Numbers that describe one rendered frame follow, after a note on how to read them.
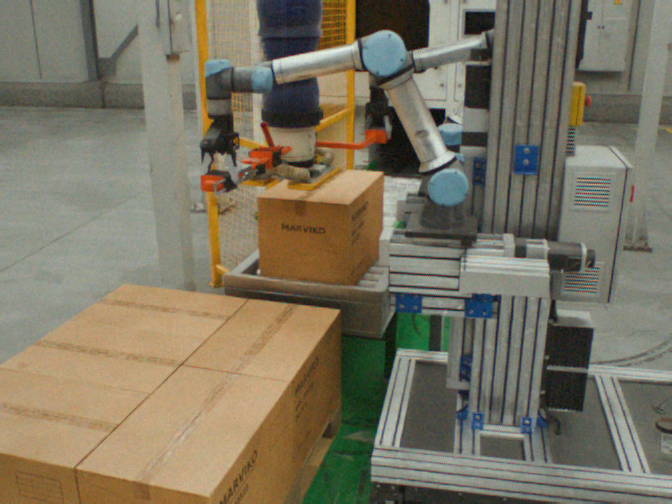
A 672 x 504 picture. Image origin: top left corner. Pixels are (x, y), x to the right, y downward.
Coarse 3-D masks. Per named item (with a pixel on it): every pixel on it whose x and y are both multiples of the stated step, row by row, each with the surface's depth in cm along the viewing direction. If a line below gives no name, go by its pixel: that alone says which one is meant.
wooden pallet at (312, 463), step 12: (336, 408) 291; (336, 420) 293; (324, 432) 288; (336, 432) 295; (324, 444) 285; (312, 456) 278; (324, 456) 280; (312, 468) 270; (300, 480) 263; (312, 480) 266; (288, 492) 239; (300, 492) 252
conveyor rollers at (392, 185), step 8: (384, 176) 499; (384, 184) 480; (392, 184) 479; (400, 184) 478; (408, 184) 478; (416, 184) 478; (384, 192) 463; (392, 192) 459; (416, 192) 458; (384, 200) 439; (392, 200) 438; (384, 208) 421; (392, 208) 424; (384, 216) 411; (392, 216) 410; (384, 224) 394; (392, 224) 393; (376, 264) 334; (256, 272) 323; (368, 272) 326; (376, 272) 325; (360, 280) 311; (368, 280) 318; (376, 280) 317
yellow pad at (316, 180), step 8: (328, 168) 276; (336, 168) 279; (312, 176) 262; (320, 176) 264; (328, 176) 268; (288, 184) 255; (296, 184) 255; (304, 184) 254; (312, 184) 254; (320, 184) 260
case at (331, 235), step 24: (264, 192) 300; (288, 192) 299; (312, 192) 299; (336, 192) 299; (360, 192) 299; (264, 216) 295; (288, 216) 291; (312, 216) 288; (336, 216) 285; (360, 216) 301; (264, 240) 298; (288, 240) 295; (312, 240) 292; (336, 240) 288; (360, 240) 305; (264, 264) 302; (288, 264) 299; (312, 264) 295; (336, 264) 292; (360, 264) 310
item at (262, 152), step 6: (252, 150) 244; (258, 150) 249; (264, 150) 248; (270, 150) 247; (276, 150) 246; (252, 156) 242; (258, 156) 241; (264, 156) 241; (270, 156) 240; (276, 156) 242; (270, 162) 241; (276, 162) 243; (270, 168) 241
